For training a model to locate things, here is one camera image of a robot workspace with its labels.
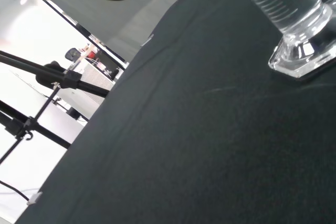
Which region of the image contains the black tripod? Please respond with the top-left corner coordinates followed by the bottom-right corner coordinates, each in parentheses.
top-left (0, 50), bottom-right (111, 166)

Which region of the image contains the black bench cloth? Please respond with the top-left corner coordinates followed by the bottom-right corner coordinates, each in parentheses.
top-left (15, 0), bottom-right (336, 224)

